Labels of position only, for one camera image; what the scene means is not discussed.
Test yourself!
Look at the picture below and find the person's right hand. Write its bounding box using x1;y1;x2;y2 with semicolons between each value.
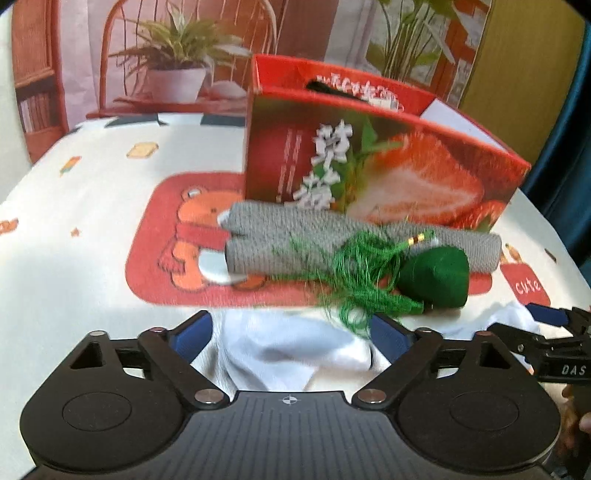
561;383;591;435

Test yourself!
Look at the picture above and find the wall poster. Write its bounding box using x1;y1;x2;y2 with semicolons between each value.
9;0;492;164

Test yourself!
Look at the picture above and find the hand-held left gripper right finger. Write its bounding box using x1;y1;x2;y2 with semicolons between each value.
355;313;515;408

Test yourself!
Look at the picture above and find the cartoon printed blanket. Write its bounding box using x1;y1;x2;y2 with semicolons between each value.
0;113;591;398

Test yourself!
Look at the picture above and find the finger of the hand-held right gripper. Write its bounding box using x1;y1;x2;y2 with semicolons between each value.
487;322;549;365
526;302;591;337

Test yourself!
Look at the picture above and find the green tasselled pouch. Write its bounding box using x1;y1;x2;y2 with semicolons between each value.
272;226;471;340

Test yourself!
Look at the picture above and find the red strawberry print box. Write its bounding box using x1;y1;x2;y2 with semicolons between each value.
245;54;532;232

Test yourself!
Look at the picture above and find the white cloth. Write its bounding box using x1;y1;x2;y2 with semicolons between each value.
191;300;548;393

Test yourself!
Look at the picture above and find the grey rolled towel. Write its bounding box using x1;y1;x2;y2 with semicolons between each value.
225;200;502;278

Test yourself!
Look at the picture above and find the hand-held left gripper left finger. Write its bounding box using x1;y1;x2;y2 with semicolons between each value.
69;310;229;409

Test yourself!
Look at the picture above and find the dark blue curtain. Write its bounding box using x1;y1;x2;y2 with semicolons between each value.
522;55;591;287

